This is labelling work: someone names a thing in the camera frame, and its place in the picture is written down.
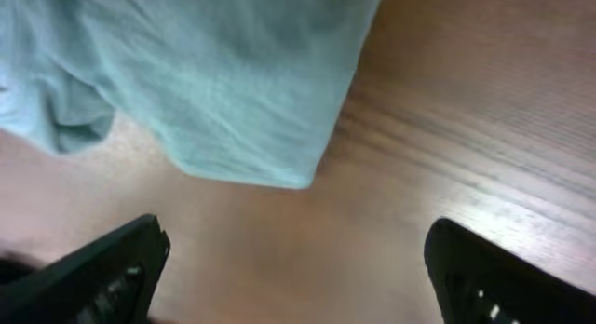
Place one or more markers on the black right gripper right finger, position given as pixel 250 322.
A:
pixel 475 281

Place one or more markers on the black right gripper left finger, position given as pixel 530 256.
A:
pixel 110 280

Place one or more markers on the light grey-blue t-shirt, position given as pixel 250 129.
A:
pixel 233 90

